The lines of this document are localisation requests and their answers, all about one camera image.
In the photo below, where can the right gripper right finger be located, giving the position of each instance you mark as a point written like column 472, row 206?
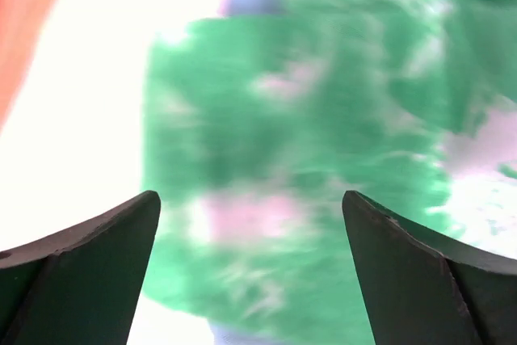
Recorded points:
column 422, row 287

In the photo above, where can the wooden clothes rack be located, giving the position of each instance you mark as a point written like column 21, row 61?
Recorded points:
column 21, row 23

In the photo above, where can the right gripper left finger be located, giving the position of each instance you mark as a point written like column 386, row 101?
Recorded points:
column 80, row 285

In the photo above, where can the green tie-dye trousers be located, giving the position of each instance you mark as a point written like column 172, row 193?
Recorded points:
column 254, row 127

